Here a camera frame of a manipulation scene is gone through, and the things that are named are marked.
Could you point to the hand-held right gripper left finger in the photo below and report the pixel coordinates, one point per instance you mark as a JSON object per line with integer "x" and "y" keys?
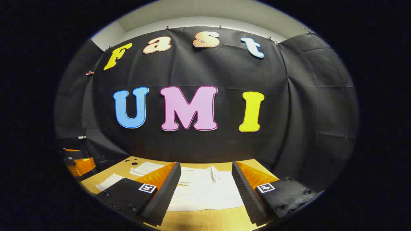
{"x": 167, "y": 192}

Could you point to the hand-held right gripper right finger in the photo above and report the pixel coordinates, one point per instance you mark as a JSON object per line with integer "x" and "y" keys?
{"x": 247, "y": 195}

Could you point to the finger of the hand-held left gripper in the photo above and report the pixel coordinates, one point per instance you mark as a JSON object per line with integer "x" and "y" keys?
{"x": 84, "y": 166}
{"x": 72, "y": 154}

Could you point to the white jeans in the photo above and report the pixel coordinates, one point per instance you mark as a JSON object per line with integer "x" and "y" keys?
{"x": 205, "y": 192}

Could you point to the black backdrop cloth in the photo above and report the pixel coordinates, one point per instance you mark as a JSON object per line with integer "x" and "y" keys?
{"x": 224, "y": 70}

